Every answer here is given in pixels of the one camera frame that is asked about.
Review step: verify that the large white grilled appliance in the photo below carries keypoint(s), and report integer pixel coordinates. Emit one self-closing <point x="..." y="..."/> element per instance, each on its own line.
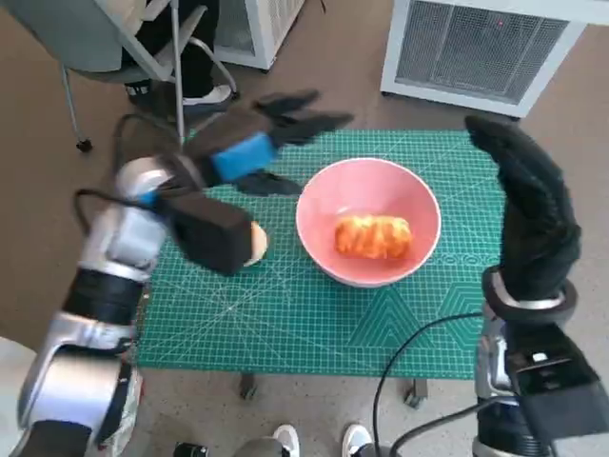
<point x="476" y="47"/>

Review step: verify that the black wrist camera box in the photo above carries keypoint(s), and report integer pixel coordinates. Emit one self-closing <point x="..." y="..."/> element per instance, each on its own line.
<point x="556" y="381"/>
<point x="209" y="228"/>

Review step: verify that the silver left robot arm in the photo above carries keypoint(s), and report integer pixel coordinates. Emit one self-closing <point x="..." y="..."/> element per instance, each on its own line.
<point x="119" y="238"/>

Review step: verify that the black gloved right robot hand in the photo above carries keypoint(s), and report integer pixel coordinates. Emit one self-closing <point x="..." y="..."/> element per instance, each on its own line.
<point x="537" y="224"/>

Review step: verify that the white shoe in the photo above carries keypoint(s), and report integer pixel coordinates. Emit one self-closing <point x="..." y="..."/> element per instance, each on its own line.
<point x="356" y="440"/>
<point x="287" y="440"/>

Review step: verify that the pink bowl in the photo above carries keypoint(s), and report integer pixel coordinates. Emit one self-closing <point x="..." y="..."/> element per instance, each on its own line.
<point x="371" y="190"/>

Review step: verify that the seated person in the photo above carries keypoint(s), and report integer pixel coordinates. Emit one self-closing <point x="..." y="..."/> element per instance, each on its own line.
<point x="195" y="57"/>

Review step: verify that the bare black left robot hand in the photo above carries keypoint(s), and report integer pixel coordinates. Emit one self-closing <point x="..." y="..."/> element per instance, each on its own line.
<point x="242" y="154"/>

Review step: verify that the rectangular toy bread loaf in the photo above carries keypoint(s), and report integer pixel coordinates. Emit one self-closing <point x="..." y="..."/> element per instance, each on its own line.
<point x="373" y="235"/>

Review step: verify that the green cutting mat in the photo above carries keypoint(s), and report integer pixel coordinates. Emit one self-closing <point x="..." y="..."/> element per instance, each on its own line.
<point x="285" y="323"/>

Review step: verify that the small white grilled appliance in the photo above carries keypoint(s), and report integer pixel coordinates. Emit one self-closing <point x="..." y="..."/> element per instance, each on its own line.
<point x="266" y="28"/>

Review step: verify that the small black object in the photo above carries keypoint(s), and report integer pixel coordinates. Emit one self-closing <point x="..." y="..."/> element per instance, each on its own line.
<point x="190" y="450"/>

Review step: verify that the grey chair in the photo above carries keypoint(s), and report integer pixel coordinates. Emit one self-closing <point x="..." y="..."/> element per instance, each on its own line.
<point x="71" y="38"/>

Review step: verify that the black table leg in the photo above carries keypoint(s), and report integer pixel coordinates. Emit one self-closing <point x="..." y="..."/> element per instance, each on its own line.
<point x="248" y="385"/>
<point x="415" y="392"/>

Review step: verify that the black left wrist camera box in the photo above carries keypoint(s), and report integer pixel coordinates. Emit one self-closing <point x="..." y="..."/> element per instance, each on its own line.
<point x="209" y="228"/>

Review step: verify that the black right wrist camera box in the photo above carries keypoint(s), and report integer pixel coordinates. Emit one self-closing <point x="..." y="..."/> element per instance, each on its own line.
<point x="556" y="381"/>

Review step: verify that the round toy bread bun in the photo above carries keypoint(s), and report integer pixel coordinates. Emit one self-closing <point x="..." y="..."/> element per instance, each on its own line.
<point x="259" y="243"/>

